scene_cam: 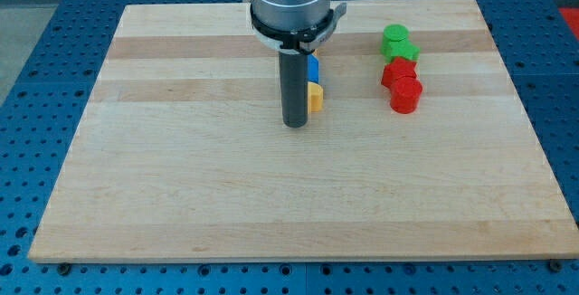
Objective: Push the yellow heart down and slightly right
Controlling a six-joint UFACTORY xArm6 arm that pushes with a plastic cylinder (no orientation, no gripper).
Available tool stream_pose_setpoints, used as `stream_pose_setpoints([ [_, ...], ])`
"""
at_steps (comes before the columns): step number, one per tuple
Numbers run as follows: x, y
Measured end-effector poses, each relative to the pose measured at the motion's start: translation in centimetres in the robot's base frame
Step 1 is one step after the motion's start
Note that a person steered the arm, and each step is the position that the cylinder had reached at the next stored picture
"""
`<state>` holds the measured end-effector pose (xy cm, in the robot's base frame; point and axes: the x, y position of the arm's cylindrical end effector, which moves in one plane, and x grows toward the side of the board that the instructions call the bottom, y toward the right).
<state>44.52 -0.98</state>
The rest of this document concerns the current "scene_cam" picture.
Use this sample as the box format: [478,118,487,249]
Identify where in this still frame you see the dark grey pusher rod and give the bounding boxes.
[279,52,308,128]

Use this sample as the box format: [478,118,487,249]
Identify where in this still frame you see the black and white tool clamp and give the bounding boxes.
[250,2,347,54]

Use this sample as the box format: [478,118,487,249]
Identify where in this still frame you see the yellow heart block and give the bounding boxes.
[308,81,324,113]

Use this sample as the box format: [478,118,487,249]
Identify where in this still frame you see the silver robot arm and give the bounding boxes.
[246,0,347,128]

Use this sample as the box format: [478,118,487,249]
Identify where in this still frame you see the blue block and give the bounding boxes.
[308,54,319,84]

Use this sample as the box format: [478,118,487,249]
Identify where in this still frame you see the green cylinder block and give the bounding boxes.
[380,24,409,55]

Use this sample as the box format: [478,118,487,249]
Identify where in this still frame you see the red star block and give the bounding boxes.
[381,57,417,89]

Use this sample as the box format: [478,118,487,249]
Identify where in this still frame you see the green star block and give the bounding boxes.
[382,40,421,62]

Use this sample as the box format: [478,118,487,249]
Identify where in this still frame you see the red cylinder block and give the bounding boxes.
[390,77,423,114]

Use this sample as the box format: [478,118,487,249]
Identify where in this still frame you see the wooden board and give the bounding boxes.
[29,0,578,263]

